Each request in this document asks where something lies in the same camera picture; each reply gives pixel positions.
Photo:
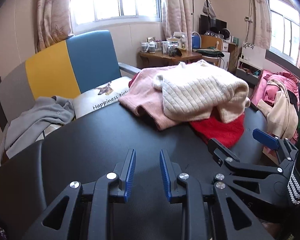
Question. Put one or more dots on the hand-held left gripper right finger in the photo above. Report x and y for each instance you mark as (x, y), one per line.
(165, 177)

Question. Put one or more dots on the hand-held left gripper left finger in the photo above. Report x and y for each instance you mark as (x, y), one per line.
(130, 175)

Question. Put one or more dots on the white deer print cushion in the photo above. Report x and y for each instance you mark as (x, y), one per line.
(102, 102)

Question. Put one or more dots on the blue white appliance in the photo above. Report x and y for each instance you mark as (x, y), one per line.
(196, 40)

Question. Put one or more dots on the small window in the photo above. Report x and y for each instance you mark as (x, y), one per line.
(285, 30)

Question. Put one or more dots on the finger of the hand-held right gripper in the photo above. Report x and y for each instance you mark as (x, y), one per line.
(218, 152)
(265, 137)

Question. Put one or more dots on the black monitor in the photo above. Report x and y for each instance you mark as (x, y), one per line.
(212, 25)

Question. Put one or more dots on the cream knit sweater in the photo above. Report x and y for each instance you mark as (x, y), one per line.
(197, 90)

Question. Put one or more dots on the grey yellow blue armchair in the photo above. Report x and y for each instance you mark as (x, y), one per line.
(90, 55)

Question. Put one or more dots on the pink knit sweater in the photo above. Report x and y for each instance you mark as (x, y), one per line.
(145, 92)

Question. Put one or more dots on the wooden desk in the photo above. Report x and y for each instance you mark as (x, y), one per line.
(231, 53)

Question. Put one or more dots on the dark grey bed frame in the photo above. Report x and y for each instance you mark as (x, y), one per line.
(282, 66)

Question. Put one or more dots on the large window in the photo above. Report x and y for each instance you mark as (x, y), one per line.
(115, 0)

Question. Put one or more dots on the wooden chair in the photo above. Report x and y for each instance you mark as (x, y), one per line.
(211, 42)

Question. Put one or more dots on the maroon garment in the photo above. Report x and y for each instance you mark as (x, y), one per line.
(134, 80)

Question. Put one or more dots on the grey garment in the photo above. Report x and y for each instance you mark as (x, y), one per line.
(35, 120)

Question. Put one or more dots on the wooden side table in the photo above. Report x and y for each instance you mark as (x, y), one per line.
(170, 58)

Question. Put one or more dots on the small black fan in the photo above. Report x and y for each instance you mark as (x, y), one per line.
(224, 33)

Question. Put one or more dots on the grey jar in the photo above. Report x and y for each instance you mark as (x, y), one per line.
(143, 47)
(152, 48)

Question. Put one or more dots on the dark green cloth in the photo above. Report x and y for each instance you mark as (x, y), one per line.
(210, 52)

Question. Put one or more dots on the black object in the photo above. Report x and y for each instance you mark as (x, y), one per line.
(175, 52)

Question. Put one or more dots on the hanging grey bag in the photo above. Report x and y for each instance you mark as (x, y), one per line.
(209, 7)

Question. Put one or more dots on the beige garment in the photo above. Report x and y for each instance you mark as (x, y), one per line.
(282, 112)

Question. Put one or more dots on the black garment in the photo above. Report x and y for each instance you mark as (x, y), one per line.
(293, 97)

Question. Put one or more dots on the white flower print box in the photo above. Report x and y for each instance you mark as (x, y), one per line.
(253, 53)

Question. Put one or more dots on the pink blanket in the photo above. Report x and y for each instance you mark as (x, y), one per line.
(267, 85)

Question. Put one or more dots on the red sweater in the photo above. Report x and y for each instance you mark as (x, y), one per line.
(220, 130)

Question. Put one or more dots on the large round tin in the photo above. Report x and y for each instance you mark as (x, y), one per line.
(172, 41)

